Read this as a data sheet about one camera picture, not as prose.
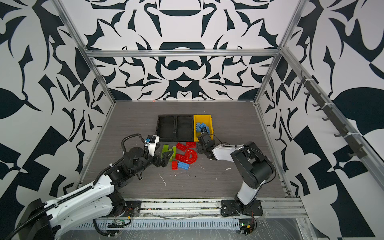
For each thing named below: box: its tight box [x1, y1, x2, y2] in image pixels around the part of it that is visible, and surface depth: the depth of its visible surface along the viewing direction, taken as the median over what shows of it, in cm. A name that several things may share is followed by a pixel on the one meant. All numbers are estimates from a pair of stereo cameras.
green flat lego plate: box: [162, 144, 170, 153], surface depth 95 cm
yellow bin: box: [193, 114, 214, 142], surface depth 104 cm
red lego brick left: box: [176, 142, 187, 152], surface depth 97 cm
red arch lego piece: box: [175, 148, 198, 164], surface depth 92 cm
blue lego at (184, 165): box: [178, 161, 190, 170], surface depth 89 cm
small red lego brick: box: [171, 160, 178, 170], surface depth 87 cm
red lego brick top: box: [186, 141, 197, 148], surface depth 98 cm
